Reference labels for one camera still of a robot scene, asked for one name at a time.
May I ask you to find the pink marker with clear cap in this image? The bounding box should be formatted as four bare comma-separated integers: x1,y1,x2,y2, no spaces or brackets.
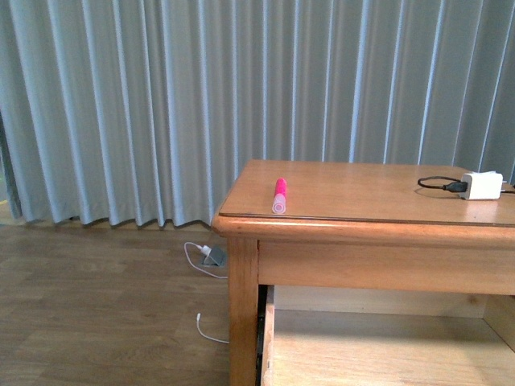
272,178,287,214

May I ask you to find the wooden drawer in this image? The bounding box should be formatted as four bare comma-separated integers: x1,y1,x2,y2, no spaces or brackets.
258,286,514,385

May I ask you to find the open metal floor socket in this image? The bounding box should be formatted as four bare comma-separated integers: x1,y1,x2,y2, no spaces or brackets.
201,246,227,267

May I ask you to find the grey pleated curtain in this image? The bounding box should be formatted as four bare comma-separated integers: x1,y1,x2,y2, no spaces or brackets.
1,1,514,225

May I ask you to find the wooden nightstand cabinet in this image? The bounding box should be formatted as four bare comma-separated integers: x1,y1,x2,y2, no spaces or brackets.
212,160,514,385

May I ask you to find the white power adapter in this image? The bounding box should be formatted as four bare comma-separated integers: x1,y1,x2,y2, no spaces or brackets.
459,171,504,200

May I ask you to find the white wall plug charger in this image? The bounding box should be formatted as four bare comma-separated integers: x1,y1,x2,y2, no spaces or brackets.
197,245,212,257

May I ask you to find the white charging cable on floor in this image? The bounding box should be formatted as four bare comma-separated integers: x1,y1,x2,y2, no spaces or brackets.
183,241,230,345

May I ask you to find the black usb cable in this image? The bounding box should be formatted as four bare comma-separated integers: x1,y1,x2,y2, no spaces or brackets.
417,176,468,195

